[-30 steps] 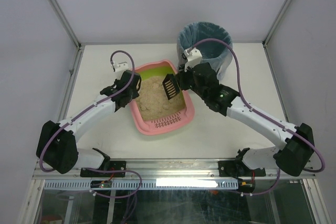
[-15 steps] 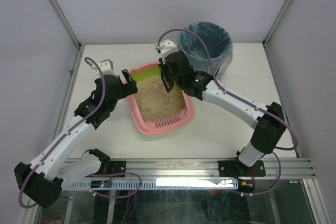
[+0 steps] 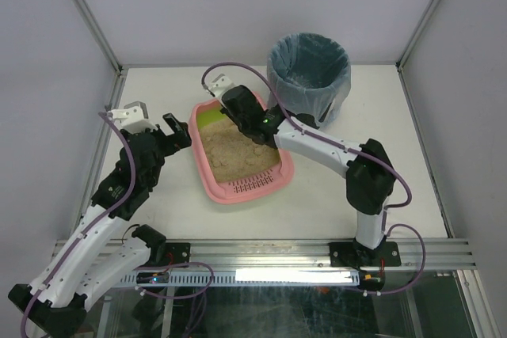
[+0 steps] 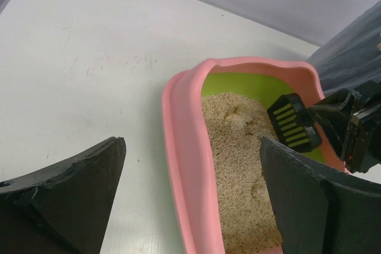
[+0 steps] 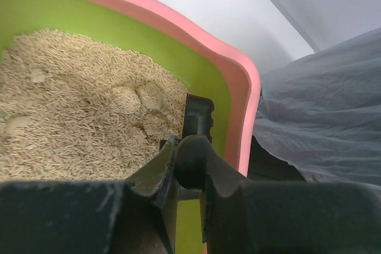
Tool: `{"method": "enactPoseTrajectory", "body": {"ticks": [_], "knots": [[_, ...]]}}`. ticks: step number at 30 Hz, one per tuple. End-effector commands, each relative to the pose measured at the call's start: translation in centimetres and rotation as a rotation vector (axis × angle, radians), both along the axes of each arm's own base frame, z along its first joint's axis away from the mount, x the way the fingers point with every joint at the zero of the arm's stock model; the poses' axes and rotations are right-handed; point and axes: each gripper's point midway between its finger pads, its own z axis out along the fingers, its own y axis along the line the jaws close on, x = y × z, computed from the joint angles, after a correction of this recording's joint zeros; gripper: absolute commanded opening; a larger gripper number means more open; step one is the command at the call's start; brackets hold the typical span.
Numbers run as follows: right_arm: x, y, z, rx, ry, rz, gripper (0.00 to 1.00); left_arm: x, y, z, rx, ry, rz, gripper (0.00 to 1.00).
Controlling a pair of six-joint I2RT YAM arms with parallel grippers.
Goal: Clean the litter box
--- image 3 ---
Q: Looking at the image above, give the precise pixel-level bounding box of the aluminium frame post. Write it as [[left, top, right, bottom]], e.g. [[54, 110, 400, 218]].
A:
[[396, 0, 442, 70], [49, 0, 128, 74]]

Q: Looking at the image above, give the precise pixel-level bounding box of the beige pellet cat litter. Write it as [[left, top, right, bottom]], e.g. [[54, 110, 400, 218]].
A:
[[199, 118, 280, 183]]

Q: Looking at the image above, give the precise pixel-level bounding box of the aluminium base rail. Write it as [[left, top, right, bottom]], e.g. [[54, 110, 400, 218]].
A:
[[51, 237, 476, 274]]

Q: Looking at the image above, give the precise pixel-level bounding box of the white slotted cable duct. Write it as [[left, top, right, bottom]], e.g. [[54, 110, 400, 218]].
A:
[[116, 268, 360, 288]]

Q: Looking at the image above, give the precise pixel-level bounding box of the aluminium left frame post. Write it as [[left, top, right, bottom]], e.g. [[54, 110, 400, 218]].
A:
[[49, 0, 128, 74]]

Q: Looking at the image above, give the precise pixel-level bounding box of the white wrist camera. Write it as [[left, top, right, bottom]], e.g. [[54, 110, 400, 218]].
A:
[[106, 101, 156, 134], [204, 74, 235, 99]]

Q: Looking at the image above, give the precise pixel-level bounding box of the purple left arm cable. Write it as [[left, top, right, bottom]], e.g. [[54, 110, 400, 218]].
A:
[[18, 111, 217, 338]]

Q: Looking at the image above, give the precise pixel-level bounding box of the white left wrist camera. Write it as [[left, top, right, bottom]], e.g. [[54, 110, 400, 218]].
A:
[[106, 101, 156, 134]]

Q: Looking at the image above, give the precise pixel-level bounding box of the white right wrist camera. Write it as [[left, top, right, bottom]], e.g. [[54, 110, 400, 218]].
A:
[[204, 74, 235, 99]]

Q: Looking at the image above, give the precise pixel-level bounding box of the pink cat litter box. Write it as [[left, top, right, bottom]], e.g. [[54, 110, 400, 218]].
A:
[[189, 99, 295, 205]]

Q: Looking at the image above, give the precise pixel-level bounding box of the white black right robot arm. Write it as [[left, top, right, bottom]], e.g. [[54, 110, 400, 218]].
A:
[[212, 84, 401, 270]]

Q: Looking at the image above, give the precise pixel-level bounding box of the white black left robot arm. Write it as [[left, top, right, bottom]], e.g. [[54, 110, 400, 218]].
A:
[[8, 107, 192, 337]]

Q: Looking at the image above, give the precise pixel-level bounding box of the black bin with blue liner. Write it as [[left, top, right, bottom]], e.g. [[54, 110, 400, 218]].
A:
[[266, 32, 351, 129]]

